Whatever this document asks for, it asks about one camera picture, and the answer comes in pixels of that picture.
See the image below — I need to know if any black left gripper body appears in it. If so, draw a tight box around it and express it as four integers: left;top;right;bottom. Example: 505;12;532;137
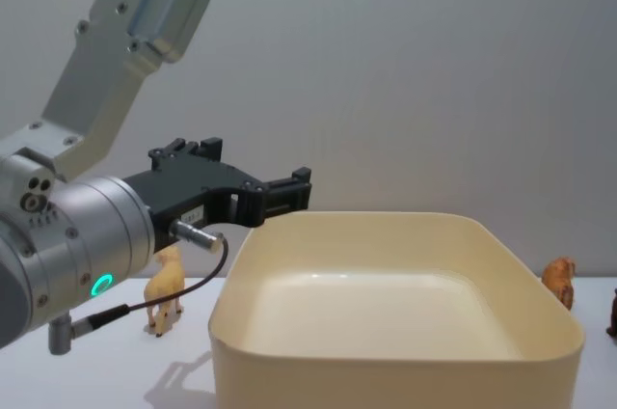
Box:
121;153;265;252

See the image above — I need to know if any cream toy sheep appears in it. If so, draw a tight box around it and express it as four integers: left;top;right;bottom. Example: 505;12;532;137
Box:
144;245;187;339

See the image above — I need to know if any white table cloth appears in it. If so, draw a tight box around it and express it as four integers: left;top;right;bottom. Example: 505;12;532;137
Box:
0;275;617;409

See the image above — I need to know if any cream plastic tub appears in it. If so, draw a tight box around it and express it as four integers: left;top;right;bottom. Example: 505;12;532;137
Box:
208;209;587;409

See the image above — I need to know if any orange-brown toy lion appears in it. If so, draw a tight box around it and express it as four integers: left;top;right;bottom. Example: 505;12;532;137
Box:
540;256;578;313

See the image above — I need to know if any dark brown toy animal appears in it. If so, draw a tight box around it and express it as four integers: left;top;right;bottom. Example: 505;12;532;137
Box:
604;286;617;339

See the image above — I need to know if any thin dark cable with plug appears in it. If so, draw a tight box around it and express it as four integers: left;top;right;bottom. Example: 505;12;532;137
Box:
70;219;229;334

